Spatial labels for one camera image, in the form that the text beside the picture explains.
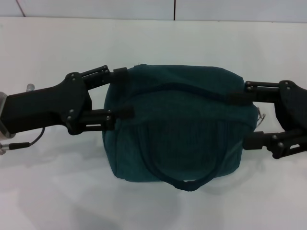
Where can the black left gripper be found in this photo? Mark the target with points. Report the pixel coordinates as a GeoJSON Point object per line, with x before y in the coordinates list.
{"type": "Point", "coordinates": [48, 107]}

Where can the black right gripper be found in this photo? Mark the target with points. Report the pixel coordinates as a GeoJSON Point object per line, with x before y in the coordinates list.
{"type": "Point", "coordinates": [292, 107]}

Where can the small silver left wrist plug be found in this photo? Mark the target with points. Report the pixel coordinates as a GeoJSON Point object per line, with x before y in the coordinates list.
{"type": "Point", "coordinates": [30, 87]}

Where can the dark teal insulated lunch bag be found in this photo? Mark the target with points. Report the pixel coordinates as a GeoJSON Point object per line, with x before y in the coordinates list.
{"type": "Point", "coordinates": [180, 131]}

